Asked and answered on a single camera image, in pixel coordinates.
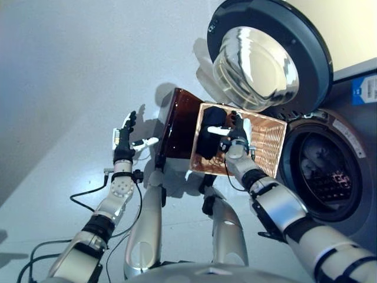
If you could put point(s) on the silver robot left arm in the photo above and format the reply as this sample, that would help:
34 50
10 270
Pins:
117 191

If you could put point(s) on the white garment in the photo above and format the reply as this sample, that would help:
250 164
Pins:
315 153

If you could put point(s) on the large black garment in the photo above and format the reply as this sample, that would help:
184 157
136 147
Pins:
212 118

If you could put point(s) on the silver robot leg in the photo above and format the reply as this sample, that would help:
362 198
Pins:
228 230
147 221

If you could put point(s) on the dark grey washing machine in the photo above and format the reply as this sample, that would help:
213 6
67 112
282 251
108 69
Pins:
362 141

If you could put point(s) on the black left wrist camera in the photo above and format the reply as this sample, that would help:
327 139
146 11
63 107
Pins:
138 176

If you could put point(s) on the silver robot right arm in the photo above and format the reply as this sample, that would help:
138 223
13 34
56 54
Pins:
282 206

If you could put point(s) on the white counter cabinet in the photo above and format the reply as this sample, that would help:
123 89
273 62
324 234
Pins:
338 29

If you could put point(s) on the silver robot left leg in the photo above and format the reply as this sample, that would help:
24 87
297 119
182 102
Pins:
147 221

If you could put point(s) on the small blue label sticker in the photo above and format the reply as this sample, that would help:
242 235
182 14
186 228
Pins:
363 91

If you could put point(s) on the rectangular wicker laundry basket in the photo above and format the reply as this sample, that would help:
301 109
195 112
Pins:
268 141

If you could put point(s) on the round glass washer door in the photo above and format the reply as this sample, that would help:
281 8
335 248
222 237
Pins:
259 59

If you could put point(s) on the grey robot torso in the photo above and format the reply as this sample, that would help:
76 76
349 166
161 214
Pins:
212 274

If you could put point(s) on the silver robot right leg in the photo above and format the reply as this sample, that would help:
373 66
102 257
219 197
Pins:
228 230

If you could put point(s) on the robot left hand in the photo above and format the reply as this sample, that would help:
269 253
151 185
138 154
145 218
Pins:
122 147

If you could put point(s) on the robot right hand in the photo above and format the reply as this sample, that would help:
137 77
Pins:
238 134

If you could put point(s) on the brown acrylic stand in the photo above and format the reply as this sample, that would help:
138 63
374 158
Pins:
182 126

